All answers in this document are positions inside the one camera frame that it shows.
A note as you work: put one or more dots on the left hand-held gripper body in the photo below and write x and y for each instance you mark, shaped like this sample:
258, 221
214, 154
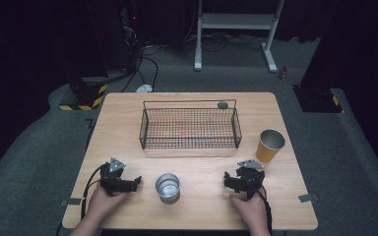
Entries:
113, 183

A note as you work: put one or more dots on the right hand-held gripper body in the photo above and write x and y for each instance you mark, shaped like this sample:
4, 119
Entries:
251, 178

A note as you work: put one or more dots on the silver metal cup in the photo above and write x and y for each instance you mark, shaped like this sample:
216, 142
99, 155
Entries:
167, 187

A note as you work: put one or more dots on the orange paper cup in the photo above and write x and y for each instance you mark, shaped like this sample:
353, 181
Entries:
269, 147

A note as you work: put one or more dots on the person's left hand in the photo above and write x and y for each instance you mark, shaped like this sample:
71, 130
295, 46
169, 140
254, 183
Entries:
106, 203

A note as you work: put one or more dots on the person's right hand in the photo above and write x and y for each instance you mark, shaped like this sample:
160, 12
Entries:
251, 209

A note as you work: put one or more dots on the grey tape strip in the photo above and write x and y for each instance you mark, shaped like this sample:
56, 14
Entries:
308, 198
71, 202

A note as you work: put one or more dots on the grey round disc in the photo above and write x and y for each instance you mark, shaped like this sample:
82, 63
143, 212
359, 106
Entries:
222, 105

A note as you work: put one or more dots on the yellow black striped stand base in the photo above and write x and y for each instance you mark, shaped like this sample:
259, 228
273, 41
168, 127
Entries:
87, 96

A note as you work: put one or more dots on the white power adapter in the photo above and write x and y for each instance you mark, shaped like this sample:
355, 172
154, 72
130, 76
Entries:
144, 88

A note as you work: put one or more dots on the black stand base yellow mark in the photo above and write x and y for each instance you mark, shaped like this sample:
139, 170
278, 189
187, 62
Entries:
318, 100

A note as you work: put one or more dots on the dark equipment rack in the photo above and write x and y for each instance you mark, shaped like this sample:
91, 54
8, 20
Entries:
129, 29

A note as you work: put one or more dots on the white metal stand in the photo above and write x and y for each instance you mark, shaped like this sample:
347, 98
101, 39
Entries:
238, 23

